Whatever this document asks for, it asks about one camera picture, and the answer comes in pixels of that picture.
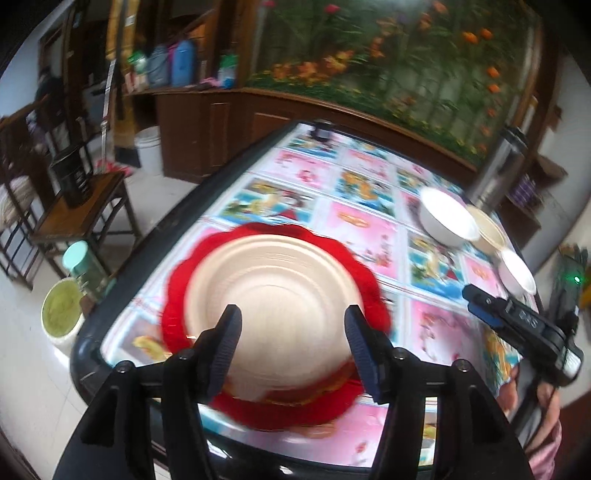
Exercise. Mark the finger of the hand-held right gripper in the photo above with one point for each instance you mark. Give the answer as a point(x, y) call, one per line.
point(487, 314)
point(480, 294)

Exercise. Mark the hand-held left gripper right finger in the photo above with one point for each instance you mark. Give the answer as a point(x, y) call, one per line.
point(364, 350)

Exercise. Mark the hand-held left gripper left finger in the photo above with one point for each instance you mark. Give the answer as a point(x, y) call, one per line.
point(226, 341)

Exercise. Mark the small white bowl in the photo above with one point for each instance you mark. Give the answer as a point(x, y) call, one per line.
point(517, 272)

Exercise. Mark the beige paper plate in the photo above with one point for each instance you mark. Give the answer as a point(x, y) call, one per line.
point(277, 286)

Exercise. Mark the red plate with sticker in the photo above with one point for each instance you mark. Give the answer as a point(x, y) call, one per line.
point(277, 419)

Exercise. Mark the red scalloped plate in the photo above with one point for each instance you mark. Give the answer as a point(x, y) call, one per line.
point(203, 249)

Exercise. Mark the person's right forearm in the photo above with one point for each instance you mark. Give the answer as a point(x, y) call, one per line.
point(547, 457)

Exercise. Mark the small beige bowl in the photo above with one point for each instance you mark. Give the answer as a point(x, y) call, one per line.
point(489, 230)

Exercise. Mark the large white bowl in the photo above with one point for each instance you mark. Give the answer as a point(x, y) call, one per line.
point(443, 217)

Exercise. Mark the fruit print tablecloth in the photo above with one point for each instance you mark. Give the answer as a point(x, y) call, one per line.
point(360, 230)

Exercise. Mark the steel thermos flask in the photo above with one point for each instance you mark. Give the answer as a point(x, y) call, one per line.
point(496, 175)

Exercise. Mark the jar with green lid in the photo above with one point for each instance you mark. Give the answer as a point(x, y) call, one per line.
point(85, 272)

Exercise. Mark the white bucket with green inside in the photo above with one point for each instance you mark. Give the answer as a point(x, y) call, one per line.
point(62, 314)

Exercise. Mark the wooden chair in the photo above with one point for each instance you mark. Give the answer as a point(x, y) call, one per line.
point(83, 212)

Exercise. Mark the wooden cabinet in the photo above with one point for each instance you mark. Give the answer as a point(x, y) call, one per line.
point(221, 129)

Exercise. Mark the small black object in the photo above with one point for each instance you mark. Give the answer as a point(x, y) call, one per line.
point(322, 130)

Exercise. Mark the black container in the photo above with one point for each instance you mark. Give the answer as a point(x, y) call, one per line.
point(71, 177)

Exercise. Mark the flower mural panel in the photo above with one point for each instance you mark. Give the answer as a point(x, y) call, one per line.
point(392, 55)

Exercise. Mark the metal pole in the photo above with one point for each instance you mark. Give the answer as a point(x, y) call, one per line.
point(107, 106)

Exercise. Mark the green bottle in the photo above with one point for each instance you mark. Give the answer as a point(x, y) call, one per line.
point(227, 71)

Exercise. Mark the blue jug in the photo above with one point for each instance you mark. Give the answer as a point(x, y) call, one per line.
point(183, 64)

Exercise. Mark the grey-blue jug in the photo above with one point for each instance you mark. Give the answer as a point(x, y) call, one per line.
point(159, 68)

